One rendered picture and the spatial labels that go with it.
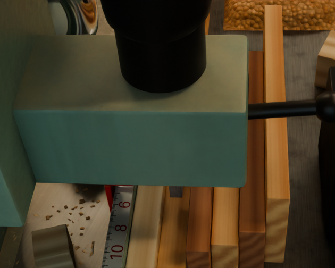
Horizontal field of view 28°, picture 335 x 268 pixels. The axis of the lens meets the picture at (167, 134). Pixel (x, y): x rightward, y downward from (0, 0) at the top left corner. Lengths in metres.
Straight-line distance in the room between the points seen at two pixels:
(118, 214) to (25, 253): 0.20
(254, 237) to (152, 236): 0.07
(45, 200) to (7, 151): 0.31
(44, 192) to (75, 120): 0.32
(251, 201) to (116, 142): 0.12
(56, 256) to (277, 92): 0.25
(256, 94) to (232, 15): 0.17
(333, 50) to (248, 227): 0.22
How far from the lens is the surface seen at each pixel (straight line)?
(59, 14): 0.53
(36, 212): 0.69
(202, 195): 0.48
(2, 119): 0.38
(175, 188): 0.48
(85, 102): 0.39
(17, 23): 0.41
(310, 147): 0.58
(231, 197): 0.48
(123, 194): 0.48
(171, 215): 0.49
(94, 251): 0.65
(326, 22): 0.70
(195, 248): 0.45
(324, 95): 0.41
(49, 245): 0.62
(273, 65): 0.54
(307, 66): 0.66
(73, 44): 0.43
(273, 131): 0.49
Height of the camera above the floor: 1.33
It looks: 47 degrees down
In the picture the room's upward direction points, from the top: 6 degrees counter-clockwise
